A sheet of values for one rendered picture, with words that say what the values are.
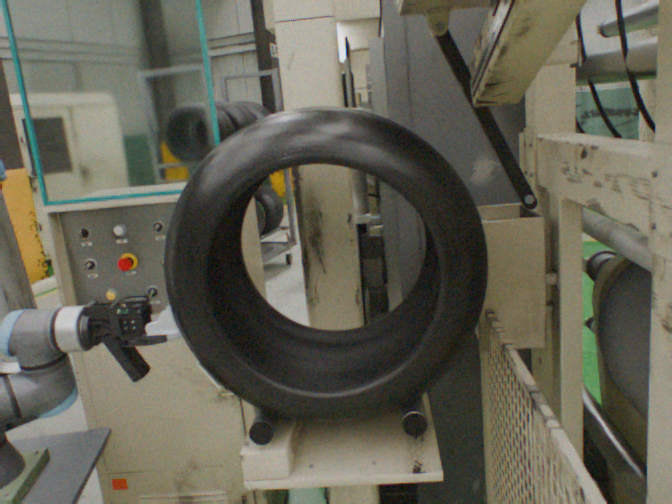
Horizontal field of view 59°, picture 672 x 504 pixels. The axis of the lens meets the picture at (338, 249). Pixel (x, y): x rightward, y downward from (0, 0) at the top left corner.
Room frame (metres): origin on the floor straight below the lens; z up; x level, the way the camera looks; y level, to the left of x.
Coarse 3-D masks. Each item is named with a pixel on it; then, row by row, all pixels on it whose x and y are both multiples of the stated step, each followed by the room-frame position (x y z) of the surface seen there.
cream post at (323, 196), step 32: (288, 0) 1.34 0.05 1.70; (320, 0) 1.34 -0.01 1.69; (288, 32) 1.34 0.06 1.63; (320, 32) 1.34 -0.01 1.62; (288, 64) 1.34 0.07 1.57; (320, 64) 1.34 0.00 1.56; (288, 96) 1.34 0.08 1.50; (320, 96) 1.34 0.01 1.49; (320, 192) 1.34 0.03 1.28; (320, 224) 1.34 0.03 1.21; (352, 224) 1.34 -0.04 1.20; (320, 256) 1.34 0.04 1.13; (352, 256) 1.34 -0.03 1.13; (320, 288) 1.34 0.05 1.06; (352, 288) 1.34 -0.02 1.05; (320, 320) 1.34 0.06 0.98; (352, 320) 1.34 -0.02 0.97
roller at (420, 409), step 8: (416, 400) 1.01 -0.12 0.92; (408, 408) 0.99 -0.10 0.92; (416, 408) 0.98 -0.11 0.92; (424, 408) 1.01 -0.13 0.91; (408, 416) 0.96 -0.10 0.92; (416, 416) 0.96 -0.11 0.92; (424, 416) 0.97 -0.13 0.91; (408, 424) 0.96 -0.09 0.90; (416, 424) 0.96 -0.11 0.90; (424, 424) 0.96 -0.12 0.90; (408, 432) 0.96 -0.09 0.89; (416, 432) 0.96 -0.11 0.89; (424, 432) 0.96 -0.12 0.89
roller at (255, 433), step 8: (256, 416) 1.02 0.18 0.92; (264, 416) 1.01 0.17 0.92; (272, 416) 1.02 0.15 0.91; (256, 424) 0.98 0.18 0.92; (264, 424) 0.98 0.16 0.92; (272, 424) 1.00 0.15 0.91; (256, 432) 0.98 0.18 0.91; (264, 432) 0.98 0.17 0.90; (272, 432) 0.98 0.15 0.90; (256, 440) 0.98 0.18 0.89; (264, 440) 0.98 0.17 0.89
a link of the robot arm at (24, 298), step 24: (0, 168) 1.40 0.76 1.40; (0, 192) 1.42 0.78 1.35; (0, 216) 1.40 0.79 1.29; (0, 240) 1.39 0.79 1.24; (0, 264) 1.39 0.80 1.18; (24, 264) 1.46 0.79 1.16; (0, 288) 1.39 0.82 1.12; (24, 288) 1.43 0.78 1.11; (0, 312) 1.39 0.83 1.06; (0, 360) 1.43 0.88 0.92
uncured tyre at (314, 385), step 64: (256, 128) 1.00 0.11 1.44; (320, 128) 0.97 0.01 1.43; (384, 128) 0.98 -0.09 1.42; (192, 192) 1.00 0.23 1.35; (448, 192) 0.96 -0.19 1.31; (192, 256) 0.98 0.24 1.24; (448, 256) 0.94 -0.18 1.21; (192, 320) 0.98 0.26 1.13; (256, 320) 1.24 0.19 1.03; (384, 320) 1.23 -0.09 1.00; (448, 320) 0.94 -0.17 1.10; (256, 384) 0.97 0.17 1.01; (320, 384) 1.14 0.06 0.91; (384, 384) 0.95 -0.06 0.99
